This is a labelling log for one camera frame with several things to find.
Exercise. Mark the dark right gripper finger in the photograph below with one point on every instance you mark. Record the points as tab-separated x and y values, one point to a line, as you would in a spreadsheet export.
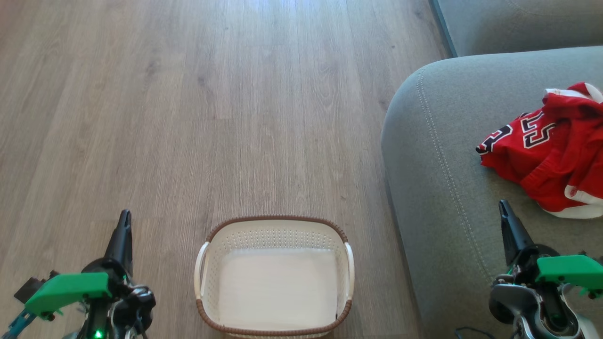
514	233

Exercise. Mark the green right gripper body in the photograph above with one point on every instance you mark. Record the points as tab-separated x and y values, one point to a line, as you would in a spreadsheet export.
572	272

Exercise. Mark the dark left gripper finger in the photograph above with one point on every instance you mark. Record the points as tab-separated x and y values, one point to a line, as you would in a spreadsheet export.
120	242

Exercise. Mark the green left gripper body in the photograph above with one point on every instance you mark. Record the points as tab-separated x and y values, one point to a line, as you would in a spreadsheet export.
68	292

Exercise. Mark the red shorts white trim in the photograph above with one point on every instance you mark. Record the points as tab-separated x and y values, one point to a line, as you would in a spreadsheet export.
565	188

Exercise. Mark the red jersey number 23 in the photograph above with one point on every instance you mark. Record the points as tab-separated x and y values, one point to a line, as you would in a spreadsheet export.
527	136

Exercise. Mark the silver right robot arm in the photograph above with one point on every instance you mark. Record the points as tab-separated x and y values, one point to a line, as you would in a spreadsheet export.
523	301

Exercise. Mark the grey fabric sofa section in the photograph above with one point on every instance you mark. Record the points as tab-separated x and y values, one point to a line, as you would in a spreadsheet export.
518	23

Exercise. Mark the white laundry basket brown rim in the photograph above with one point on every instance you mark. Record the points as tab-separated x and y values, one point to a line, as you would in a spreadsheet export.
278	287

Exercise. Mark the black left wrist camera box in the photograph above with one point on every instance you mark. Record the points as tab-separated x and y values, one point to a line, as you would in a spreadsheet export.
34	286

